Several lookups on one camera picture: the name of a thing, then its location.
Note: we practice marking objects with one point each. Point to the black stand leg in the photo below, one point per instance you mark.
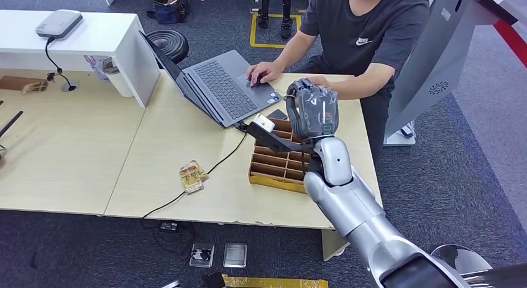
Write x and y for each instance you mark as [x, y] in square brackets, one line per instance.
[263, 10]
[286, 14]

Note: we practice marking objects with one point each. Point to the dark bag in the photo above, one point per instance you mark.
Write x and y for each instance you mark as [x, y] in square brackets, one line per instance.
[169, 8]

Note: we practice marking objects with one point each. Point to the grey laptop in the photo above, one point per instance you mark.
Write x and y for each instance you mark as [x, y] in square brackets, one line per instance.
[222, 84]

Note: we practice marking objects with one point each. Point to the grey kiosk stand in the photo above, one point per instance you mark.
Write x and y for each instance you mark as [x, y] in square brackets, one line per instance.
[436, 51]

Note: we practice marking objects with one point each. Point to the dark card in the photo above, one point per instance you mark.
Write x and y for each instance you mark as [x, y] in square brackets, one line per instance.
[277, 114]

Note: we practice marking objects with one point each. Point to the person's left hand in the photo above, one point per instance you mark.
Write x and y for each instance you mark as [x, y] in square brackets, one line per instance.
[321, 80]

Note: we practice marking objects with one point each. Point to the chrome robot body part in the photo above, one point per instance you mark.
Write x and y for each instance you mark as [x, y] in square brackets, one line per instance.
[461, 257]

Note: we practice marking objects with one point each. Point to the person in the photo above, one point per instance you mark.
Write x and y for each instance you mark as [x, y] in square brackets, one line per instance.
[370, 26]

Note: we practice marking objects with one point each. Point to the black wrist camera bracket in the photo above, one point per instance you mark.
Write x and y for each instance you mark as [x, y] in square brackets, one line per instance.
[271, 141]

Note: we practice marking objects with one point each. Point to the person's left forearm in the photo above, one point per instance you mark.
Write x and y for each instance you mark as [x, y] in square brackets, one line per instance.
[362, 83]

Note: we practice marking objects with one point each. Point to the white desk leg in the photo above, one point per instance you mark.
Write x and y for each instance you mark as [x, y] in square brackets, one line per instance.
[331, 245]

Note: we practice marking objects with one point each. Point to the black round stool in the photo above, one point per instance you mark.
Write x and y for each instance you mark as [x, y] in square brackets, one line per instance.
[169, 43]

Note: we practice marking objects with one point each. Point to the yellow plastic-wrapped packet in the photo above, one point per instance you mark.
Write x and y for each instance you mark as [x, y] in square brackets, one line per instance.
[192, 177]

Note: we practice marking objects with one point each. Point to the black rod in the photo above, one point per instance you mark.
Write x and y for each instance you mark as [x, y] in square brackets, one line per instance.
[11, 123]

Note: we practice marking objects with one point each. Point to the person's right forearm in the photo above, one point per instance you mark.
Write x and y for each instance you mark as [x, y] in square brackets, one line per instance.
[296, 51]

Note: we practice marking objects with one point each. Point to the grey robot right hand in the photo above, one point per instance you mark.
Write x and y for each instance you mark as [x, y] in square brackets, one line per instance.
[315, 111]

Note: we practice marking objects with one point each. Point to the small yellowish packet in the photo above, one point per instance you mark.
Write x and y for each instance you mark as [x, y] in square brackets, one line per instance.
[35, 87]

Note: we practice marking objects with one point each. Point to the grey box device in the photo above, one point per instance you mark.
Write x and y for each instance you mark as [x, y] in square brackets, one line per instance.
[59, 23]

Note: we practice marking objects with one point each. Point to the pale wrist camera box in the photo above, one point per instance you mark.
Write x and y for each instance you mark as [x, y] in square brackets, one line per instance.
[264, 123]

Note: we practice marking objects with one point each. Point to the white cup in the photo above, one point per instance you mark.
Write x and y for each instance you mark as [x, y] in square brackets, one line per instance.
[119, 80]

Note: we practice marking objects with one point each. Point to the yellow taped bar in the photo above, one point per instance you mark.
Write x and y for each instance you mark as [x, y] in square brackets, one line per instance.
[271, 283]

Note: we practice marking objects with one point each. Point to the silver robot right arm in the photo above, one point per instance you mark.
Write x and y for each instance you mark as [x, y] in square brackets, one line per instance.
[354, 203]

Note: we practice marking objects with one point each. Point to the floor socket box with plug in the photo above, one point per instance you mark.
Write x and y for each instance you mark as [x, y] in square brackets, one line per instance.
[201, 255]

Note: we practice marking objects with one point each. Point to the person's right hand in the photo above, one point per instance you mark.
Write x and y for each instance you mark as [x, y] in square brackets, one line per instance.
[265, 71]

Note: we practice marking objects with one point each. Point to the wooden compartment organizer box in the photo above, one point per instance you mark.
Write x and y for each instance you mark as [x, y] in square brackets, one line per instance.
[274, 170]

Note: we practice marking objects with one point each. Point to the closed steel floor socket box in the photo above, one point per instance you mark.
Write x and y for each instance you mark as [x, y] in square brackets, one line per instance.
[235, 255]

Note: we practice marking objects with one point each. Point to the black power adapter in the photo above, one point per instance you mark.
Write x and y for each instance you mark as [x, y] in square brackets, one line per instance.
[169, 226]

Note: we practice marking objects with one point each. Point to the white raised counter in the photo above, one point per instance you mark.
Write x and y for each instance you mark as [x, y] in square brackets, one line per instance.
[98, 34]

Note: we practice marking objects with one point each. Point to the brown wooden board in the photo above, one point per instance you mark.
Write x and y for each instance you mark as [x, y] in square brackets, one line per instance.
[14, 82]

